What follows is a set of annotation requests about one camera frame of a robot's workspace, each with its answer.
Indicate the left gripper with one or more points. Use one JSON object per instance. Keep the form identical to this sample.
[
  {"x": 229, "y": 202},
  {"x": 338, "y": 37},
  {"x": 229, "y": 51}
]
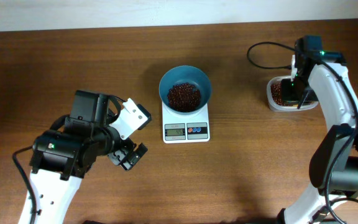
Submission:
[{"x": 126, "y": 154}]

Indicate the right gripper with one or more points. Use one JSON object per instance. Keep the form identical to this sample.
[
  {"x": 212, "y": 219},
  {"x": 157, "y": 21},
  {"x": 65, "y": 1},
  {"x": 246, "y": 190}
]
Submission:
[{"x": 303, "y": 94}]

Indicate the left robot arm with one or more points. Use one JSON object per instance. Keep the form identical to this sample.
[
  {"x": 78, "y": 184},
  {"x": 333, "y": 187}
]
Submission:
[{"x": 98, "y": 125}]

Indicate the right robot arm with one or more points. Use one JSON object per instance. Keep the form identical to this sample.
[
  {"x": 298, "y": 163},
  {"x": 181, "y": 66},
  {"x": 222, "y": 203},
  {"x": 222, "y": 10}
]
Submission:
[{"x": 321, "y": 76}]

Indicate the white digital kitchen scale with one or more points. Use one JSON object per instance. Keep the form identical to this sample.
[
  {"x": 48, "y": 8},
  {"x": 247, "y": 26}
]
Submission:
[{"x": 181, "y": 127}]

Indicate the red beans in bowl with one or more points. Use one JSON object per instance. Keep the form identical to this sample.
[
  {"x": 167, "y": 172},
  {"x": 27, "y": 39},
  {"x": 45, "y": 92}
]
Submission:
[{"x": 184, "y": 97}]

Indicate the teal plastic bowl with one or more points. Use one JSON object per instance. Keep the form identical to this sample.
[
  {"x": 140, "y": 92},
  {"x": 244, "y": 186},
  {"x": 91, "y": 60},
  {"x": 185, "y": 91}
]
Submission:
[{"x": 186, "y": 74}]

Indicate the clear plastic container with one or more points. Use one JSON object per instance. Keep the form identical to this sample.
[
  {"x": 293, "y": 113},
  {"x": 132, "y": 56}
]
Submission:
[{"x": 280, "y": 108}]

